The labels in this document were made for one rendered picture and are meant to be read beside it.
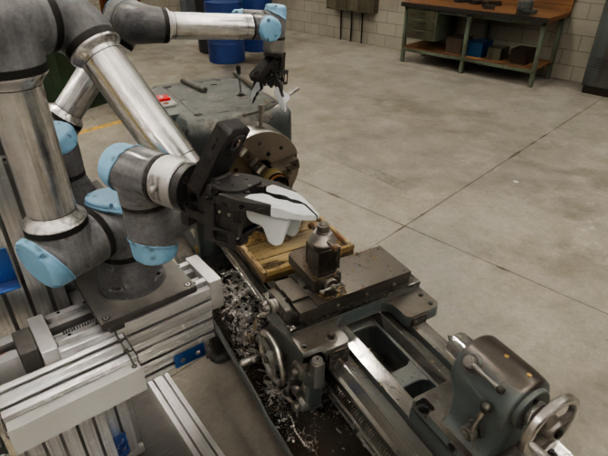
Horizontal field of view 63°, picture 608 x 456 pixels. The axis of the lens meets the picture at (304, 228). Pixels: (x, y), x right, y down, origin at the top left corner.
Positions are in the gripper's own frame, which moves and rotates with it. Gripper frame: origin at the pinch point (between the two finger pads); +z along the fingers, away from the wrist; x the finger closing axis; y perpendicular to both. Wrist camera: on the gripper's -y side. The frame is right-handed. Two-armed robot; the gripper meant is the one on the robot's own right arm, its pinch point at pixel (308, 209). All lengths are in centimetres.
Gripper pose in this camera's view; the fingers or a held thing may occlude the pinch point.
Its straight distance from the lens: 61.2
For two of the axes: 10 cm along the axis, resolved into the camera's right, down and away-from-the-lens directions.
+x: -5.2, 3.3, -7.9
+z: 8.5, 2.7, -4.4
